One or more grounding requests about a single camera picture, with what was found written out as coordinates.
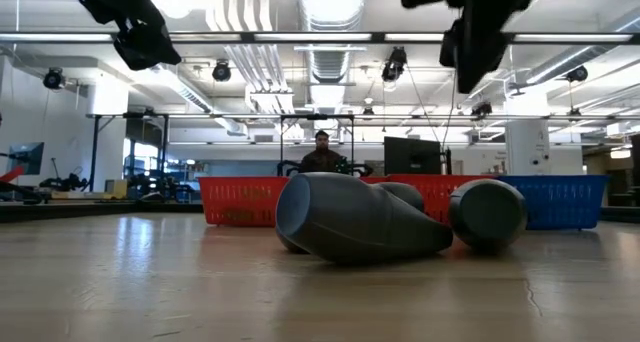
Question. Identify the black ceiling spotlight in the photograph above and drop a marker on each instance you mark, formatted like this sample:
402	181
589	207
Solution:
482	108
577	74
221	71
395	64
53	78

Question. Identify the person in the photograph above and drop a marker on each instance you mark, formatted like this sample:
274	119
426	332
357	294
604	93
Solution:
321	157

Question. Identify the grey travel bottle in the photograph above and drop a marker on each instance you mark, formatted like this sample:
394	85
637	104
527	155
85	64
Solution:
350	222
487	214
407	194

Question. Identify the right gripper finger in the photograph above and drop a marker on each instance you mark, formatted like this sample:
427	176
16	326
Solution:
480	62
450	44

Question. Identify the red plastic mesh basket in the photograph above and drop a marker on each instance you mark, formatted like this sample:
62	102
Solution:
242	199
374	179
437	192

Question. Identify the black station frame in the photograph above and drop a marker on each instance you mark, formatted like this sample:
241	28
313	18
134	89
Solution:
317	117

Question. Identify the black overhead beam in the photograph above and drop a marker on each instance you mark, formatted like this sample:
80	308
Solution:
310	37

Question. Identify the small tilted monitor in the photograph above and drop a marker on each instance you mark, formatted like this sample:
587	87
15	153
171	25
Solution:
27	157

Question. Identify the blue plastic mesh basket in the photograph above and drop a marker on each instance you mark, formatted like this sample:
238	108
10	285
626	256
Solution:
560	202

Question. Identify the yellow box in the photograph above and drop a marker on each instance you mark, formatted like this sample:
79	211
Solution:
116	188

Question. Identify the distant black robot arms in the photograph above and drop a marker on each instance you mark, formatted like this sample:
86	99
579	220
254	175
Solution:
62	183

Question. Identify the black computer monitor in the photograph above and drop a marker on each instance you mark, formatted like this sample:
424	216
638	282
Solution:
412	156

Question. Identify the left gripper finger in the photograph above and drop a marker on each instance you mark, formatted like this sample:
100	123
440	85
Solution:
147	47

